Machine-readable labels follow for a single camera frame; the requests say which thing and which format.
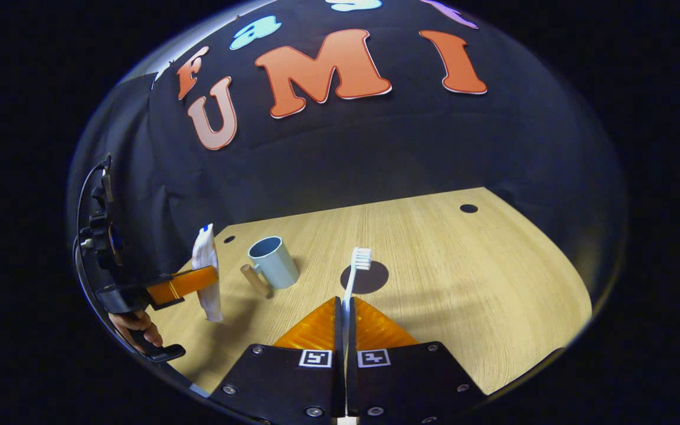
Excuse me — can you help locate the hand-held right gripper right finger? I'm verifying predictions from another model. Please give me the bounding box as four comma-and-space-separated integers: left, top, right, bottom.
347, 296, 488, 425

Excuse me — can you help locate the white toothpaste tube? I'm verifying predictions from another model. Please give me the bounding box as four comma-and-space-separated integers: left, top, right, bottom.
191, 223, 224, 322

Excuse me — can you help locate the white toothbrush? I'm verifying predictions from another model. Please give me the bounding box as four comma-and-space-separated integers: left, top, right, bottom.
340, 247, 373, 425

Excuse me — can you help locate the light blue cup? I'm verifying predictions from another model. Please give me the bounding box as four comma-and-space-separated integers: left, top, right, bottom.
241, 236, 300, 299

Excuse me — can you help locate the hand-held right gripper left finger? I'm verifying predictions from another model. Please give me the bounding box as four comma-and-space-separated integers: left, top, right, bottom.
207, 296, 346, 425

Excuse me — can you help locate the dark round coaster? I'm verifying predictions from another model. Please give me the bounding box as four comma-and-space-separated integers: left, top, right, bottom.
340, 261, 389, 295

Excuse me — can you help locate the black backdrop cloth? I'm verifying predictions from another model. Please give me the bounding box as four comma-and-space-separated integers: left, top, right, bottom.
67, 0, 627, 308

